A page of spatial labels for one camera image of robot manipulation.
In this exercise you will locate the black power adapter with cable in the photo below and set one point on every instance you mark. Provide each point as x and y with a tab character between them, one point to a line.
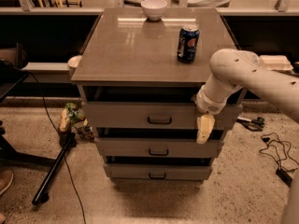
279	151

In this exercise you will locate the grey top drawer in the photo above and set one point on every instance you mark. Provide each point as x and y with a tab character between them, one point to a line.
141	115

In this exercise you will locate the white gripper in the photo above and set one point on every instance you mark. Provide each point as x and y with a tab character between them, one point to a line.
207	104

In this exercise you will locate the white plate left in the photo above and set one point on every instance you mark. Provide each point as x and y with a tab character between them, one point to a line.
74	61

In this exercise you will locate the black pole on floor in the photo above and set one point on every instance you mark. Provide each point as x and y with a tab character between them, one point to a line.
42	194

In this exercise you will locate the grey drawer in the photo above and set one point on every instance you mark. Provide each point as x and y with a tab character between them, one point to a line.
158	172
169	148
141	115

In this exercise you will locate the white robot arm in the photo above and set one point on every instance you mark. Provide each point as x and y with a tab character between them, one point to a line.
233	69

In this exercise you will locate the white foam tray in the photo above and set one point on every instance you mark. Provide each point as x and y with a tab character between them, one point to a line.
275	62

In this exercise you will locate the black tool on floor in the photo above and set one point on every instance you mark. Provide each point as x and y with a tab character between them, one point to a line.
254	125

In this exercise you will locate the blue soda can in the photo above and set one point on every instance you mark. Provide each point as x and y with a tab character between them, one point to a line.
187	43

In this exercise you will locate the grey bottom drawer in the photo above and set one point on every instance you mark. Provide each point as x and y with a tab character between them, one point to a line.
158	172

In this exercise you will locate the grey drawer cabinet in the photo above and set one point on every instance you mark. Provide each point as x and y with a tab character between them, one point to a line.
130	59

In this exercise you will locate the white bowl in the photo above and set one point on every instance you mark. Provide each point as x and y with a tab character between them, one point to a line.
154	9

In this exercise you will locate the grey middle drawer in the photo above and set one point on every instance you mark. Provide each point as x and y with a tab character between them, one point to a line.
169	148

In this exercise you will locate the brown shoe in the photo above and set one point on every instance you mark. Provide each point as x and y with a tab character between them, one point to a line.
6	178

